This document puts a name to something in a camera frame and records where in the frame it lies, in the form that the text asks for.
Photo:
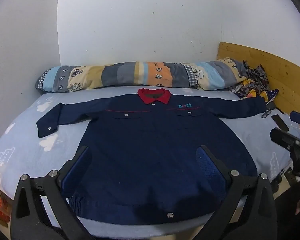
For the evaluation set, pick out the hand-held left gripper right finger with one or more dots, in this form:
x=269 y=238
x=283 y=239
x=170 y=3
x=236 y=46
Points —
x=210 y=167

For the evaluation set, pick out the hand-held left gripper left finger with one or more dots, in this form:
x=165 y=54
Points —
x=76 y=166

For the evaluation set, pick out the navy jacket with red collar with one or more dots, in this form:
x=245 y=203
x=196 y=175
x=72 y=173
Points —
x=145 y=150

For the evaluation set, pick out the black phone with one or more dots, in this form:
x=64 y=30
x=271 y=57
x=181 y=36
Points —
x=280 y=122

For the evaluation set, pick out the black eyeglasses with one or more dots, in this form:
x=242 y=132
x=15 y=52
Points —
x=267 y=113

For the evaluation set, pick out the wooden headboard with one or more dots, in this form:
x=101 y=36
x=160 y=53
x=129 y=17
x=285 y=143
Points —
x=272 y=67

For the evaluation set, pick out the light blue cloud bed sheet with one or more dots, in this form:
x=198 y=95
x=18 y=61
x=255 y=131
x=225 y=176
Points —
x=22 y=142

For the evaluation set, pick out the dark floral cloth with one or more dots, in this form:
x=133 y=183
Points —
x=252 y=82

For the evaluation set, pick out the rolled patchwork quilt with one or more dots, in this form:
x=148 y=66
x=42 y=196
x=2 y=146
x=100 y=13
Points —
x=130 y=76

